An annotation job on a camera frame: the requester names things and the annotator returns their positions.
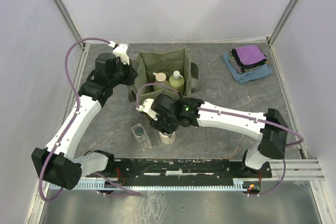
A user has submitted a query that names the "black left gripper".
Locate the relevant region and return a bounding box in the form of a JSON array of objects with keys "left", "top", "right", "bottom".
[{"left": 109, "top": 57, "right": 138, "bottom": 87}]

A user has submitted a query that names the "green canvas bag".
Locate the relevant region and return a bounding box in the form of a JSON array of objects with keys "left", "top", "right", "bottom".
[{"left": 128, "top": 48, "right": 201, "bottom": 103}]

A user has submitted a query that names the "beige round bottle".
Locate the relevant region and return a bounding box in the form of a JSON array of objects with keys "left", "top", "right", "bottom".
[{"left": 159, "top": 132, "right": 176, "bottom": 145}]

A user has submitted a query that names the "green bottle white pump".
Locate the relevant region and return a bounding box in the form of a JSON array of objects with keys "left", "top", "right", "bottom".
[{"left": 169, "top": 70, "right": 185, "bottom": 93}]

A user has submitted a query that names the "green bottle beige pump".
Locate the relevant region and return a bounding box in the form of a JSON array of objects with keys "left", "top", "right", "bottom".
[{"left": 153, "top": 72, "right": 170, "bottom": 91}]

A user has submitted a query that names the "clear glass bottle black cap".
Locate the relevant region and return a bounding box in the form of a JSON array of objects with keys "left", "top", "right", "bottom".
[{"left": 131, "top": 124, "right": 152, "bottom": 152}]

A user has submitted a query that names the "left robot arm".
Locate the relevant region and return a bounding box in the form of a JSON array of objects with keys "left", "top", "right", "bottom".
[{"left": 31, "top": 52, "right": 137, "bottom": 190}]

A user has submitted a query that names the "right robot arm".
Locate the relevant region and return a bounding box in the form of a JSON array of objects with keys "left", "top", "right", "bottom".
[{"left": 142, "top": 93, "right": 288, "bottom": 177}]

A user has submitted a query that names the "striped cloth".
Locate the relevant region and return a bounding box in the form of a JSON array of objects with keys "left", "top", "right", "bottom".
[{"left": 228, "top": 45, "right": 271, "bottom": 74}]

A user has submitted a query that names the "purple cloth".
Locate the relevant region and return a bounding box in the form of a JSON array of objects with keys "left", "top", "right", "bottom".
[{"left": 232, "top": 45, "right": 266, "bottom": 68}]

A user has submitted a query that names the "blue cloth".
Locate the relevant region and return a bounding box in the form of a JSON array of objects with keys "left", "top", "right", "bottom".
[{"left": 222, "top": 52, "right": 273, "bottom": 84}]

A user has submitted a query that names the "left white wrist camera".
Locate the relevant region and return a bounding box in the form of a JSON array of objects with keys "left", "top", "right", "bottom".
[{"left": 108, "top": 41, "right": 130, "bottom": 65}]

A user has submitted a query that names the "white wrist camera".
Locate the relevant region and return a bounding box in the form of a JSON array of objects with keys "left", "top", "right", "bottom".
[
  {"left": 108, "top": 41, "right": 130, "bottom": 65},
  {"left": 137, "top": 99, "right": 158, "bottom": 121}
]

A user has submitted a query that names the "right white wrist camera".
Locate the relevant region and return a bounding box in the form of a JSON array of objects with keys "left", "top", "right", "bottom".
[{"left": 137, "top": 99, "right": 158, "bottom": 121}]

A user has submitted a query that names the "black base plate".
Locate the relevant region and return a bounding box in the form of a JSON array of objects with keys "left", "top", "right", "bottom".
[{"left": 101, "top": 158, "right": 272, "bottom": 187}]

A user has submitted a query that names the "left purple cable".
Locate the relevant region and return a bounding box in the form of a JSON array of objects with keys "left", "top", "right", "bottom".
[{"left": 38, "top": 37, "right": 141, "bottom": 203}]

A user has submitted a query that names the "aluminium frame post left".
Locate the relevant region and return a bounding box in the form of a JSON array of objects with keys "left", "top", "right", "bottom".
[{"left": 52, "top": 0, "right": 81, "bottom": 41}]

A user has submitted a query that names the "aluminium frame post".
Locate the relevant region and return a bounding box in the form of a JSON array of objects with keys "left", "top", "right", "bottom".
[
  {"left": 52, "top": 0, "right": 81, "bottom": 41},
  {"left": 267, "top": 0, "right": 300, "bottom": 45}
]

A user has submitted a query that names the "aluminium frame rail right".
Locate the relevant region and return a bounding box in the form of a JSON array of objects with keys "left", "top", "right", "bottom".
[{"left": 269, "top": 42, "right": 309, "bottom": 159}]

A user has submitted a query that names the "aluminium front rail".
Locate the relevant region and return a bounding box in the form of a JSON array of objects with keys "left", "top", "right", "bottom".
[{"left": 36, "top": 158, "right": 326, "bottom": 191}]

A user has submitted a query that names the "aluminium frame post right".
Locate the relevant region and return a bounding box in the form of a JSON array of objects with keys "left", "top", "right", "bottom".
[{"left": 267, "top": 0, "right": 300, "bottom": 45}]

